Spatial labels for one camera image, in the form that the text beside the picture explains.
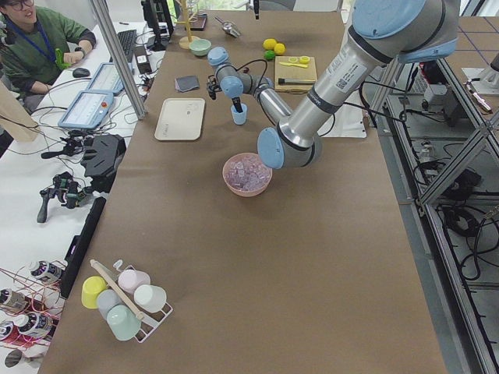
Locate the white wire cup rack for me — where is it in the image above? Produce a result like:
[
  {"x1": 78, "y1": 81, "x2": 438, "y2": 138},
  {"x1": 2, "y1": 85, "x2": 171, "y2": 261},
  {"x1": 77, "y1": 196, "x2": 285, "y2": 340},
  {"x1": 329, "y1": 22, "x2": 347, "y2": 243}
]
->
[{"x1": 90, "y1": 259, "x2": 173, "y2": 344}]

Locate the pink cup in rack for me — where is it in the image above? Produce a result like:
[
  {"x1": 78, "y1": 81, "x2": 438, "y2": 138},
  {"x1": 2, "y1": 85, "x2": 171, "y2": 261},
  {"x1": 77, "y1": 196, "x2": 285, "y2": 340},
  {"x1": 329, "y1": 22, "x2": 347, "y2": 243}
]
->
[{"x1": 118, "y1": 269, "x2": 150, "y2": 294}]

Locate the steel muddler black tip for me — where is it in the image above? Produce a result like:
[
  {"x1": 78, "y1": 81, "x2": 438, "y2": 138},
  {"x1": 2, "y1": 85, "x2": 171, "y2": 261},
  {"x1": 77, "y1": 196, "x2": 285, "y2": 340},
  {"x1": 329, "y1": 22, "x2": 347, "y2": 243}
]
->
[{"x1": 278, "y1": 78, "x2": 315, "y2": 85}]

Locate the aluminium frame post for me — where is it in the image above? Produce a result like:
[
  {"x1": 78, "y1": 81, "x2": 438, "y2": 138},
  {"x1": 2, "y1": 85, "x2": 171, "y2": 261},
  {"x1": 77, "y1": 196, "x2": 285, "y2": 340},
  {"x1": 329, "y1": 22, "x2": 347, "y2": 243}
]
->
[{"x1": 90, "y1": 0, "x2": 147, "y2": 120}]

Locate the black keyboard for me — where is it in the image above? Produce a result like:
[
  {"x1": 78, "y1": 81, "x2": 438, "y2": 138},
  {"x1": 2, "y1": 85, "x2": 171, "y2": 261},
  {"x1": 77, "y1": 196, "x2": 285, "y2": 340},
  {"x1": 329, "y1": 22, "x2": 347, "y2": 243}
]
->
[{"x1": 117, "y1": 30, "x2": 137, "y2": 63}]

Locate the green lime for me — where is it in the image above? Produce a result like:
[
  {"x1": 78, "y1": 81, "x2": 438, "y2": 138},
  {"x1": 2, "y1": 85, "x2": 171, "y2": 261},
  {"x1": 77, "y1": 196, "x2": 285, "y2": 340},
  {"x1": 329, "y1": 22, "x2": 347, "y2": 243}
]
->
[{"x1": 264, "y1": 51, "x2": 275, "y2": 61}]

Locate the yellow plastic knife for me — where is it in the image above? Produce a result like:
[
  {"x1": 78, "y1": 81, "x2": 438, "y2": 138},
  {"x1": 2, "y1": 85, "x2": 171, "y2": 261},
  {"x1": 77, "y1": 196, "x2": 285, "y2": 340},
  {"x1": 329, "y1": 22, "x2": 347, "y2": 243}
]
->
[{"x1": 278, "y1": 62, "x2": 309, "y2": 69}]

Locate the wooden cup stand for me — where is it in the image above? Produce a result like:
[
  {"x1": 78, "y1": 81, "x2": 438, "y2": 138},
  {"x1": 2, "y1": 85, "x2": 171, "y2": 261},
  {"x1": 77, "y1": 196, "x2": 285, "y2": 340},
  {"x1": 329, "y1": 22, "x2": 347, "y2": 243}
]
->
[{"x1": 175, "y1": 0, "x2": 200, "y2": 50}]

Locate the black device on desk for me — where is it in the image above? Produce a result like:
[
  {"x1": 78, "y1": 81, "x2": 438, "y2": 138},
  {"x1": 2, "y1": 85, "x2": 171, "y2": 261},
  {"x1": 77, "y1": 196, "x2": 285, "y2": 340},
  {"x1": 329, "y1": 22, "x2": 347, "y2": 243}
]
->
[{"x1": 80, "y1": 134, "x2": 126, "y2": 192}]

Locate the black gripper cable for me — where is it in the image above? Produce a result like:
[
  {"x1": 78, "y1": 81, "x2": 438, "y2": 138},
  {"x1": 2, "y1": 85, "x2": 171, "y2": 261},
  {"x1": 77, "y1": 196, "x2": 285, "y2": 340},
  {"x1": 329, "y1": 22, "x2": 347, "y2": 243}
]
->
[{"x1": 233, "y1": 58, "x2": 270, "y2": 85}]

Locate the metal ice scoop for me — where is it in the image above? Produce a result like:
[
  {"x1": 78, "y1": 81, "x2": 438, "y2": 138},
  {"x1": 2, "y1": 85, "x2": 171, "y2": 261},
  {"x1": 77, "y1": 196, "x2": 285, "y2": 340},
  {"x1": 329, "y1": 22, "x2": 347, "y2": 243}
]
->
[{"x1": 214, "y1": 16, "x2": 242, "y2": 38}]

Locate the white cup in rack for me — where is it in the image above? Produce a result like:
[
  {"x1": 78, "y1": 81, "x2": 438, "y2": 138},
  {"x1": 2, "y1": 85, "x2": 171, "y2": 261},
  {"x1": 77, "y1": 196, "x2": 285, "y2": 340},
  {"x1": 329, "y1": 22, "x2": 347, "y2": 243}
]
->
[{"x1": 133, "y1": 284, "x2": 167, "y2": 313}]

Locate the bamboo cutting board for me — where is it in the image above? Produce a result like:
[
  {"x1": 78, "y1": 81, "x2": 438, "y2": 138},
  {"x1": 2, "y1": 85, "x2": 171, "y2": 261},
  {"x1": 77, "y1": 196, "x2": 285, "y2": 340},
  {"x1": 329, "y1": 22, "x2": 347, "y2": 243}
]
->
[{"x1": 274, "y1": 56, "x2": 317, "y2": 93}]

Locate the yellow cup in rack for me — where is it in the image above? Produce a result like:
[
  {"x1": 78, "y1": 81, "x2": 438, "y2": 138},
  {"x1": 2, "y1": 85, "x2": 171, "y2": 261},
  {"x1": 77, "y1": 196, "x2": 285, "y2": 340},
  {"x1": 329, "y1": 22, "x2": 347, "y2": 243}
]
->
[{"x1": 81, "y1": 276, "x2": 108, "y2": 309}]

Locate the grey cup in rack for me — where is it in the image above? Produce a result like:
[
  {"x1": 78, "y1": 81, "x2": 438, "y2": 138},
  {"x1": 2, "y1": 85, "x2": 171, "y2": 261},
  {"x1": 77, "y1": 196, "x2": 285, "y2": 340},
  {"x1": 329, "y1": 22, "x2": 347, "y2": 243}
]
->
[{"x1": 96, "y1": 288, "x2": 122, "y2": 319}]

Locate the light blue plastic cup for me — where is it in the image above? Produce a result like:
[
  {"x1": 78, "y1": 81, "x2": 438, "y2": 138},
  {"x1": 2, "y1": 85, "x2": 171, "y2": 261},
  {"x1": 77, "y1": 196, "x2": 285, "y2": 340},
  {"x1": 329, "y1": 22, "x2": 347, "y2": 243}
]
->
[{"x1": 231, "y1": 104, "x2": 247, "y2": 125}]

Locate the red wire bottle rack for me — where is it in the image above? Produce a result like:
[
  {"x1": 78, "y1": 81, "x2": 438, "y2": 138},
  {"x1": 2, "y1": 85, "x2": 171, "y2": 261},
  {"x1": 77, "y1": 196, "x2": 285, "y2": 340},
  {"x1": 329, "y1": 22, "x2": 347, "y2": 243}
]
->
[{"x1": 1, "y1": 260, "x2": 67, "y2": 351}]

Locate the black computer mouse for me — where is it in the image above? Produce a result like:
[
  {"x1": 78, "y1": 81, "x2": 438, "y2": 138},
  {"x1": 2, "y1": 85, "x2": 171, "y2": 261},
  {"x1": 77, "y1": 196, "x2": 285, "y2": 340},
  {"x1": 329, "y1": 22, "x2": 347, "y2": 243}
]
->
[{"x1": 73, "y1": 68, "x2": 90, "y2": 78}]

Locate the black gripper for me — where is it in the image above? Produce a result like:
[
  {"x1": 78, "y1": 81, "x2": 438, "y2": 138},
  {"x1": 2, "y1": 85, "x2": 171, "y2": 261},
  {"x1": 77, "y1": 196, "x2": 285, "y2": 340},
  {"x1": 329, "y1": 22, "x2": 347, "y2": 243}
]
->
[{"x1": 207, "y1": 0, "x2": 260, "y2": 113}]

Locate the mint green bowl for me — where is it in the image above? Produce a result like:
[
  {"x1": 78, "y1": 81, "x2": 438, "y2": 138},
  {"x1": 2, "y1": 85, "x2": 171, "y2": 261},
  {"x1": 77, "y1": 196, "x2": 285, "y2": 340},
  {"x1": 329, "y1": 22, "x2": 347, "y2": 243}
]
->
[{"x1": 189, "y1": 39, "x2": 212, "y2": 57}]

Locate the mint cup in rack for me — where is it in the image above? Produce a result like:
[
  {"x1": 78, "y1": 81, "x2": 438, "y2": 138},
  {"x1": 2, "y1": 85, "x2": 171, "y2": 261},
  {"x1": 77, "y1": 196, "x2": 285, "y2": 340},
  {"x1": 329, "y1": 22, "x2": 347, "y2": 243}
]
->
[{"x1": 106, "y1": 305, "x2": 141, "y2": 341}]

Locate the blue teach pendant upper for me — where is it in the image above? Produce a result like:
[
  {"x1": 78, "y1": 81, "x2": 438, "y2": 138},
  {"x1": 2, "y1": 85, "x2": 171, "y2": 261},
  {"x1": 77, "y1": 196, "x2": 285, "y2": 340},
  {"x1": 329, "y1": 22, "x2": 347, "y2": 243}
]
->
[{"x1": 58, "y1": 90, "x2": 114, "y2": 129}]

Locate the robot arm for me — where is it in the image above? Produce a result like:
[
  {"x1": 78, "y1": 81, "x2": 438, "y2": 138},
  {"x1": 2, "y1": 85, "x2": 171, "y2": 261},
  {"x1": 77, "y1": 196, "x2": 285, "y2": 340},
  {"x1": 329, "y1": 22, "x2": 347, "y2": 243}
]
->
[{"x1": 207, "y1": 0, "x2": 460, "y2": 169}]

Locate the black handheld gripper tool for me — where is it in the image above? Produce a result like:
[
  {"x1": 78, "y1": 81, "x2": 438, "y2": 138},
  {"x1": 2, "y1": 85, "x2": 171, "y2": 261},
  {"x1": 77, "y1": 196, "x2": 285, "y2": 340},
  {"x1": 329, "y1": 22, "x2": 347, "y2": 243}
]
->
[{"x1": 37, "y1": 171, "x2": 94, "y2": 223}]

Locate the grey folded cloth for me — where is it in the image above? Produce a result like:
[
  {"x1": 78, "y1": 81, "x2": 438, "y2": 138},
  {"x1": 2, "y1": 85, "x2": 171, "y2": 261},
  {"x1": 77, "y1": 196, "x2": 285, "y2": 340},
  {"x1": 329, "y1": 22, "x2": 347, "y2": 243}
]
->
[{"x1": 175, "y1": 75, "x2": 200, "y2": 93}]

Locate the yellow lemon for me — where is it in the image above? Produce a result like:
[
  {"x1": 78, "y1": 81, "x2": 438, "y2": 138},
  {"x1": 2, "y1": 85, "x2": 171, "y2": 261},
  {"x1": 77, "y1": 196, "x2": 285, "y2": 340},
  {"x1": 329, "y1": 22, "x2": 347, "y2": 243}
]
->
[
  {"x1": 262, "y1": 38, "x2": 278, "y2": 51},
  {"x1": 274, "y1": 43, "x2": 286, "y2": 55}
]

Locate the cream rabbit serving tray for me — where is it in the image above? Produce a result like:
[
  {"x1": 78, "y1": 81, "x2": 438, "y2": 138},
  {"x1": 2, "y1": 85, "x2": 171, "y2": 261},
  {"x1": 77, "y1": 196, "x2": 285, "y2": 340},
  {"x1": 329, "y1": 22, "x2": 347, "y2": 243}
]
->
[{"x1": 154, "y1": 98, "x2": 205, "y2": 141}]

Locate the seated person green sweater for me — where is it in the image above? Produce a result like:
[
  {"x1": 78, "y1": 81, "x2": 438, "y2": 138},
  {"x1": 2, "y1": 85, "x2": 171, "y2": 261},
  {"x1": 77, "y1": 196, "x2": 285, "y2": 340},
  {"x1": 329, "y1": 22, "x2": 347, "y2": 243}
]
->
[{"x1": 1, "y1": 1, "x2": 96, "y2": 95}]

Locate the pink bowl of ice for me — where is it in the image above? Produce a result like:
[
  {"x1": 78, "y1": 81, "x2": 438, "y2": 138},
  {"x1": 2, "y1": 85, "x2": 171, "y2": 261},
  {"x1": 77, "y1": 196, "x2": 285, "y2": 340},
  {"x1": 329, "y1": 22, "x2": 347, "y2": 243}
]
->
[{"x1": 222, "y1": 153, "x2": 273, "y2": 197}]

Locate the black monitor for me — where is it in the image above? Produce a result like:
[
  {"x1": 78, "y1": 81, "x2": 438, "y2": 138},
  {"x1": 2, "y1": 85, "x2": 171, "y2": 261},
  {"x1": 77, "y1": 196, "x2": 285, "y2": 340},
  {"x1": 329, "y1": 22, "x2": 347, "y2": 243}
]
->
[{"x1": 140, "y1": 0, "x2": 174, "y2": 51}]

